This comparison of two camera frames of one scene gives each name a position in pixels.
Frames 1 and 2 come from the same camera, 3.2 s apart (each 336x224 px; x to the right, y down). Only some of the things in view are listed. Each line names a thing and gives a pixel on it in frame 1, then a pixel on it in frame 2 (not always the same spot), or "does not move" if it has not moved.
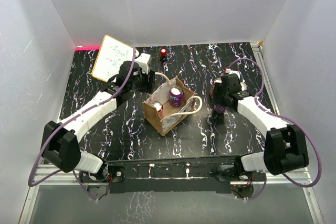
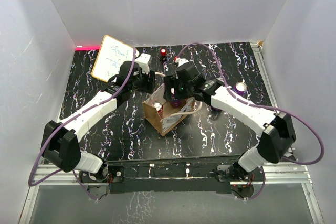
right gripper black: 217,96 to 169,81
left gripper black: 149,78 does not move
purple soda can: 176,96 does not move
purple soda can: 244,87 does not move
